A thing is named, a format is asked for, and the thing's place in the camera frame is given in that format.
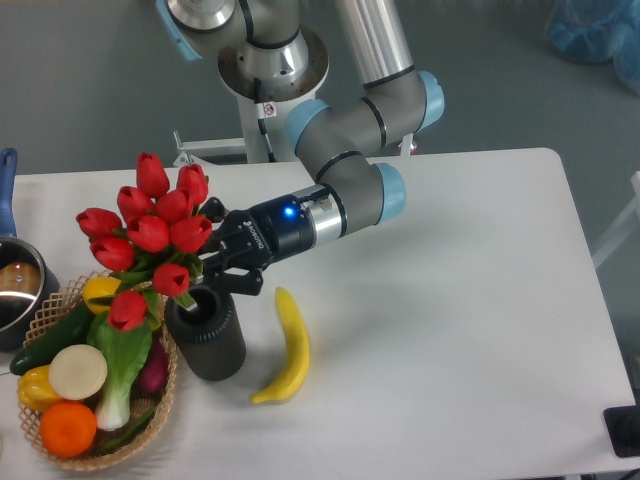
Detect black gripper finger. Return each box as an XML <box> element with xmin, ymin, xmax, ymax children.
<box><xmin>197</xmin><ymin>197</ymin><xmax>229</xmax><ymax>255</ymax></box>
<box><xmin>203</xmin><ymin>265</ymin><xmax>264</xmax><ymax>296</ymax></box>

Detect yellow banana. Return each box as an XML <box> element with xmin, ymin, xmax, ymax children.
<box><xmin>250</xmin><ymin>287</ymin><xmax>311</xmax><ymax>405</ymax></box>

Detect orange fruit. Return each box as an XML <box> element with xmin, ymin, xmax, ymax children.
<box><xmin>39</xmin><ymin>401</ymin><xmax>97</xmax><ymax>458</ymax></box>

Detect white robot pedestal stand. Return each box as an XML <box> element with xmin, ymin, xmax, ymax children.
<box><xmin>172</xmin><ymin>27</ymin><xmax>421</xmax><ymax>169</ymax></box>

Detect purple sweet potato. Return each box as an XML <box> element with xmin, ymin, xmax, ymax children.
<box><xmin>138</xmin><ymin>337</ymin><xmax>169</xmax><ymax>394</ymax></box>

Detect green bok choy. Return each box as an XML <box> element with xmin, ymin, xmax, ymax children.
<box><xmin>87</xmin><ymin>312</ymin><xmax>152</xmax><ymax>432</ymax></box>

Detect black device at table edge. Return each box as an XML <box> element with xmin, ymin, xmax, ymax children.
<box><xmin>603</xmin><ymin>405</ymin><xmax>639</xmax><ymax>458</ymax></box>

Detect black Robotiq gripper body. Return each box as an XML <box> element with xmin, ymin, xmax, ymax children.
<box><xmin>214</xmin><ymin>196</ymin><xmax>315</xmax><ymax>270</ymax></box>

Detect white frame at right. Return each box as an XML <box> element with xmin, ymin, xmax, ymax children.
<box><xmin>591</xmin><ymin>172</ymin><xmax>639</xmax><ymax>269</ymax></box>

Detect dark green chili pepper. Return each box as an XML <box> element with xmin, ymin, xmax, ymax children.
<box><xmin>94</xmin><ymin>409</ymin><xmax>154</xmax><ymax>456</ymax></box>

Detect blue plastic bag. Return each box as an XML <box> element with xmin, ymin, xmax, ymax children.
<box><xmin>545</xmin><ymin>1</ymin><xmax>639</xmax><ymax>94</ymax></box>

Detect yellow bell pepper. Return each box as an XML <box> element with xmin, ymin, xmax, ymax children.
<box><xmin>18</xmin><ymin>365</ymin><xmax>63</xmax><ymax>413</ymax></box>

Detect woven wicker basket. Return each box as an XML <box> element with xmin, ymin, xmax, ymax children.
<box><xmin>18</xmin><ymin>271</ymin><xmax>178</xmax><ymax>472</ymax></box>

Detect dark grey ribbed vase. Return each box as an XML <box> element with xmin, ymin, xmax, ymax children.
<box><xmin>164</xmin><ymin>285</ymin><xmax>246</xmax><ymax>381</ymax></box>

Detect yellow squash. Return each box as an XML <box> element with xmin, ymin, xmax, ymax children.
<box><xmin>82</xmin><ymin>276</ymin><xmax>121</xmax><ymax>315</ymax></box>

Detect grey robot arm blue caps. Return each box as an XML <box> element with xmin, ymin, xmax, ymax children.
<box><xmin>156</xmin><ymin>1</ymin><xmax>445</xmax><ymax>295</ymax></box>

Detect green cucumber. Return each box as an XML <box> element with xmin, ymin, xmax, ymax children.
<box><xmin>9</xmin><ymin>301</ymin><xmax>94</xmax><ymax>376</ymax></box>

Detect blue saucepan with handle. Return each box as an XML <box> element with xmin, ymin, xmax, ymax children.
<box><xmin>1</xmin><ymin>148</ymin><xmax>59</xmax><ymax>352</ymax></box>

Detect red tulip bouquet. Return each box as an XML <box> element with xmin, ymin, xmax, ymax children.
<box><xmin>76</xmin><ymin>152</ymin><xmax>212</xmax><ymax>331</ymax></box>

